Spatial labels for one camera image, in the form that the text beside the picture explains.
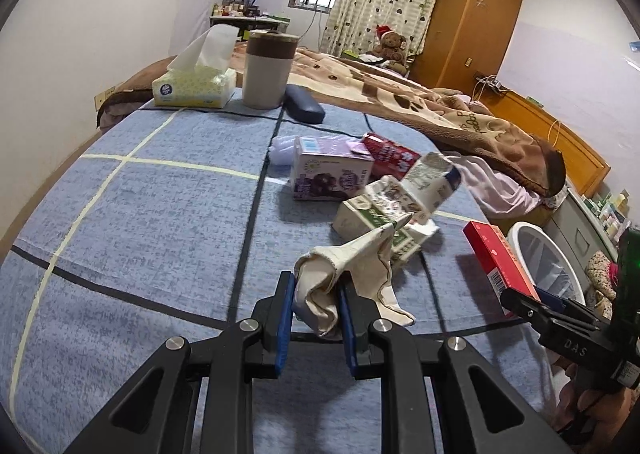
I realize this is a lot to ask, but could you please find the red box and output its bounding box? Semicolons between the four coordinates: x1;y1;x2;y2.
463;221;539;304

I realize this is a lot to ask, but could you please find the beige brown travel mug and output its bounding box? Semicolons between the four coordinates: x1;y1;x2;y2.
242;30;299;110

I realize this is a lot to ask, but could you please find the white blue packet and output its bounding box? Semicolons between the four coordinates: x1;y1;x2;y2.
400;152;462;224

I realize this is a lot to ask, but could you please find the brown patterned blanket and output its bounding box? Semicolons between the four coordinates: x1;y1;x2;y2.
98;42;566;197

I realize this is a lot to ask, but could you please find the orange wooden wardrobe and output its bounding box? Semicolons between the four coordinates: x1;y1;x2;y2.
409;0;523;94

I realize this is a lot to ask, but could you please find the cluttered side desk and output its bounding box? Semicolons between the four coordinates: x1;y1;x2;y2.
209;0;291;41

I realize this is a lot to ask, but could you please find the right hand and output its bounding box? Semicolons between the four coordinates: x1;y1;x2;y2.
552;363;637;453

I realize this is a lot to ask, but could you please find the white trash bin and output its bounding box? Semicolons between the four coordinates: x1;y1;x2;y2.
506;221;586;306

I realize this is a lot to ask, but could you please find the green white crushed carton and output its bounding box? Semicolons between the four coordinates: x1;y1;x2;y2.
332;176;439;268

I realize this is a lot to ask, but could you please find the teddy bear red hat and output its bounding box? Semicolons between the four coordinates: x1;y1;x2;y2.
369;25;408;76

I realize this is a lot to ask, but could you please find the yellow tissue box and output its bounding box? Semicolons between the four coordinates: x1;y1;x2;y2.
152;24;238;108

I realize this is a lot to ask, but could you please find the grey bedside drawer cabinet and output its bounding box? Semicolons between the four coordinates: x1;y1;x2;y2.
542;184;618;273

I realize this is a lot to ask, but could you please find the pale purple ridged cloth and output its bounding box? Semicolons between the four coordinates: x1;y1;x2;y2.
268;136;298;167

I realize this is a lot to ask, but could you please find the red milk can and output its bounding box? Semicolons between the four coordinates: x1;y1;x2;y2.
361;132;421;180

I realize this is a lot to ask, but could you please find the purple drink carton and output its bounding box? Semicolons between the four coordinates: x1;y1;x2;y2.
290;136;374;202

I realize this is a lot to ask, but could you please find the blue checked table cloth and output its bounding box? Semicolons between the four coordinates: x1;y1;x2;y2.
1;93;555;453

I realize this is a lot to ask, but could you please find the dark blue glasses case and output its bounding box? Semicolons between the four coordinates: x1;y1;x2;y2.
283;84;326;125

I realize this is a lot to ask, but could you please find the pink bed sheet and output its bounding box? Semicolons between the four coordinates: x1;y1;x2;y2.
444;152;541;219

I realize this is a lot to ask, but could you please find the beige cloth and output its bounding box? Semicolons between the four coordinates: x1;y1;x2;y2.
293;214;414;338

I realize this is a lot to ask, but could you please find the orange wooden headboard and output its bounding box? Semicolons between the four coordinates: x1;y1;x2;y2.
473;77;611;197

